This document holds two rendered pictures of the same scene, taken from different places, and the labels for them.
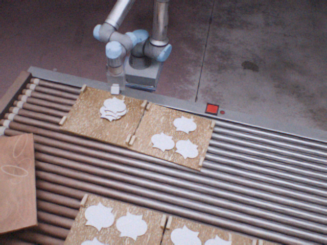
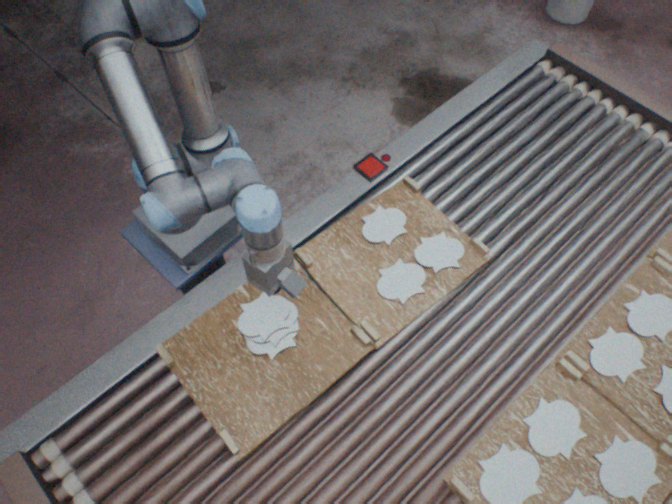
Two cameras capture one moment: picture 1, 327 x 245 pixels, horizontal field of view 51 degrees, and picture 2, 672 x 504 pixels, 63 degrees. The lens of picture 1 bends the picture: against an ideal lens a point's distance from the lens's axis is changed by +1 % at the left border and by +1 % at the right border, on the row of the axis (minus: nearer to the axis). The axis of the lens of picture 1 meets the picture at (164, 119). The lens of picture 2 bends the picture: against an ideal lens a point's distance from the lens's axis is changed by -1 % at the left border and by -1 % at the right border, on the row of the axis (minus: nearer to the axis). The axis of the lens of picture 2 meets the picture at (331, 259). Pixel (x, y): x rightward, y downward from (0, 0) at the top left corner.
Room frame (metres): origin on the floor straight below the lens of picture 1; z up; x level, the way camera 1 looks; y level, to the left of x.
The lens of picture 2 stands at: (0.84, 0.65, 2.20)
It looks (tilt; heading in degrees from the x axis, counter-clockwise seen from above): 60 degrees down; 306
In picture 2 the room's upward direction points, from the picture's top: straight up
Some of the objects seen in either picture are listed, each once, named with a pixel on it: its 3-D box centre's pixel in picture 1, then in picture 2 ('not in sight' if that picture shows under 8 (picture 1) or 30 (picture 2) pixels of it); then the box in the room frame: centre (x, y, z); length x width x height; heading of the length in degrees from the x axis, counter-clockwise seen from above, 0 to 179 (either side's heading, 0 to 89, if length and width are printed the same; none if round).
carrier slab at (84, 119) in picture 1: (105, 115); (264, 348); (1.26, 0.35, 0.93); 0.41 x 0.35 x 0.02; 76
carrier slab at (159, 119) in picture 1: (173, 135); (391, 256); (1.14, -0.06, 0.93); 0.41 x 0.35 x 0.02; 75
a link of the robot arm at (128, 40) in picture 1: (123, 42); (231, 182); (1.37, 0.23, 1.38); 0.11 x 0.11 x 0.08; 62
